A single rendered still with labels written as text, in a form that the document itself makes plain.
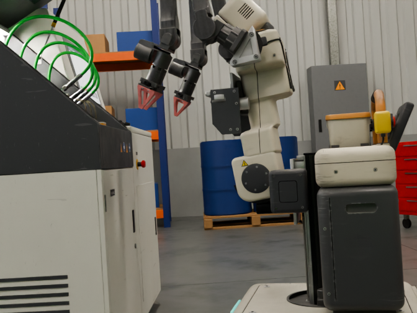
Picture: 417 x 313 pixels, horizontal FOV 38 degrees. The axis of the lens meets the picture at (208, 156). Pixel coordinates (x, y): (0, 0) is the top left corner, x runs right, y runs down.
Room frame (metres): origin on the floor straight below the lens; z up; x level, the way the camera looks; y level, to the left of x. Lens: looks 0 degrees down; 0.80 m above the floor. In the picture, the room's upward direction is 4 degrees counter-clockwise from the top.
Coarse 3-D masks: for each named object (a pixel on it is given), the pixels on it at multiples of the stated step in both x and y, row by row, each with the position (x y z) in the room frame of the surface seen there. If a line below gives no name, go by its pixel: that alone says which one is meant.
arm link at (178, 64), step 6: (198, 54) 2.46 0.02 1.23; (174, 60) 2.51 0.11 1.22; (180, 60) 2.50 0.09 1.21; (192, 60) 2.46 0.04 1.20; (198, 60) 2.46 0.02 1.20; (174, 66) 2.50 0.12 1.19; (180, 66) 2.50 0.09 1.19; (198, 66) 2.47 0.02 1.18; (168, 72) 2.52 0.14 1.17; (174, 72) 2.50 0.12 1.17; (180, 72) 2.49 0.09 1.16
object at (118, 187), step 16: (112, 176) 2.31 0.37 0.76; (128, 176) 2.66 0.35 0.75; (112, 192) 2.28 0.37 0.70; (128, 192) 2.64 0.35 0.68; (112, 208) 2.27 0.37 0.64; (128, 208) 2.61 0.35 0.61; (112, 224) 2.25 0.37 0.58; (128, 224) 2.59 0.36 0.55; (112, 240) 2.23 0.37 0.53; (128, 240) 2.57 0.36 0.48; (112, 256) 2.22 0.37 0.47; (128, 256) 2.54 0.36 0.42; (112, 272) 2.20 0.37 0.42; (128, 272) 2.52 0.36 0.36; (112, 288) 2.18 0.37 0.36; (128, 288) 2.50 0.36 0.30; (112, 304) 2.17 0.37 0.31; (128, 304) 2.48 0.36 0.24
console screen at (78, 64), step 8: (64, 40) 2.97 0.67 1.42; (72, 48) 3.09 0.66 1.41; (72, 56) 3.04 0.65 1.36; (72, 64) 2.99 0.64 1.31; (80, 64) 3.18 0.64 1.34; (80, 72) 3.11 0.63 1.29; (88, 72) 3.33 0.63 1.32; (80, 80) 3.05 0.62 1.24; (80, 88) 2.99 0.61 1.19; (96, 96) 3.34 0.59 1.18
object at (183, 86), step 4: (184, 80) 2.49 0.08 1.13; (184, 84) 2.49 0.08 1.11; (188, 84) 2.49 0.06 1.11; (192, 84) 2.49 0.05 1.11; (180, 88) 2.50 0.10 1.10; (184, 88) 2.49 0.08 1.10; (188, 88) 2.49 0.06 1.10; (192, 88) 2.50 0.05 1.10; (176, 92) 2.47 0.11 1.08; (180, 92) 2.47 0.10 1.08; (184, 92) 2.49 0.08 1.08; (188, 92) 2.49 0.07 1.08; (192, 92) 2.51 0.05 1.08; (184, 96) 2.47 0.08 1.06; (188, 96) 2.47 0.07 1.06; (192, 100) 2.56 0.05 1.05
